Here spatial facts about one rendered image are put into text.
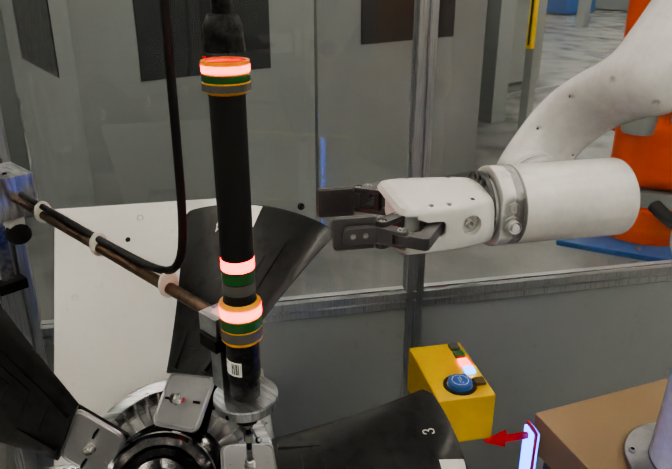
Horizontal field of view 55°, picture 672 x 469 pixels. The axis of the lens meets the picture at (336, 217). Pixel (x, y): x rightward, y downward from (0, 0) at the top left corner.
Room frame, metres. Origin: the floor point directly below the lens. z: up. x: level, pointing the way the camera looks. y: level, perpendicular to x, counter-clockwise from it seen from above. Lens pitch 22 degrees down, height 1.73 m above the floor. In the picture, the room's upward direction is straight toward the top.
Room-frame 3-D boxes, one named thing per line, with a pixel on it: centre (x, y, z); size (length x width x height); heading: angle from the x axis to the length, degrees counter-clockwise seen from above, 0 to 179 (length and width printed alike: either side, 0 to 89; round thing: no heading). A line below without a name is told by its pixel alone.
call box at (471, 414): (0.94, -0.20, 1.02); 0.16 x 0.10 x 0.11; 11
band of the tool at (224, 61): (0.58, 0.10, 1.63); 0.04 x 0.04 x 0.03
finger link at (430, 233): (0.57, -0.08, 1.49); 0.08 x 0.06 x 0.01; 4
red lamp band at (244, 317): (0.58, 0.10, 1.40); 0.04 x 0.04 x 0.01
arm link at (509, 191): (0.64, -0.17, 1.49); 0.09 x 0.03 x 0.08; 11
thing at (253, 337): (0.58, 0.10, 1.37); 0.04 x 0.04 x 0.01
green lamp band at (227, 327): (0.58, 0.10, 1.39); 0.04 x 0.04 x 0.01
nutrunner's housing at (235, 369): (0.58, 0.10, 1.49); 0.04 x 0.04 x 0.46
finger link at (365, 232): (0.55, -0.03, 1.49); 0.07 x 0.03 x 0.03; 101
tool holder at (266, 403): (0.59, 0.11, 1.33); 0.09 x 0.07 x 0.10; 46
